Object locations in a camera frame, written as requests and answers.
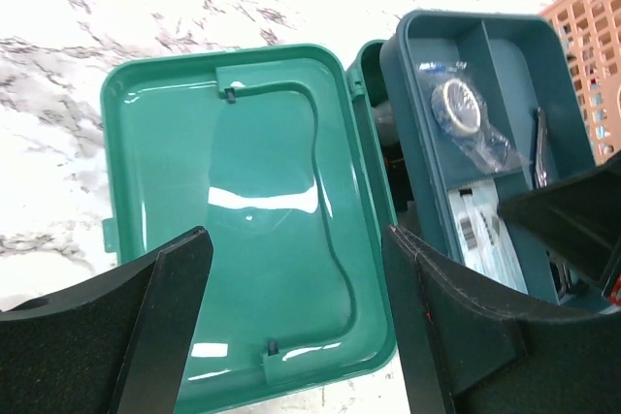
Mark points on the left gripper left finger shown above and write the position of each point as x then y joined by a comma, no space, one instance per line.
115,343

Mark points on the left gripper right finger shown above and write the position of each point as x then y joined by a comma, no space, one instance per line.
468,344

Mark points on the dark blue divided tray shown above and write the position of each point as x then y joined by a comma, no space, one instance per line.
519,66

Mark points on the teal medicine kit box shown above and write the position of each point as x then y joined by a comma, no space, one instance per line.
261,148

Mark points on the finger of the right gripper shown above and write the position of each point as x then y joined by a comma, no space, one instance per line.
579,220

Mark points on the brown bottle orange cap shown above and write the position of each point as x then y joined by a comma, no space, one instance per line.
395,166

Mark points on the blue mask packet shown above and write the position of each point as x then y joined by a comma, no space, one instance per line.
484,240

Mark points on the peach file organizer rack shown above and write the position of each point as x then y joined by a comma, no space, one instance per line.
590,31

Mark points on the clear tape roll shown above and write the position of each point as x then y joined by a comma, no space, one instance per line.
461,112

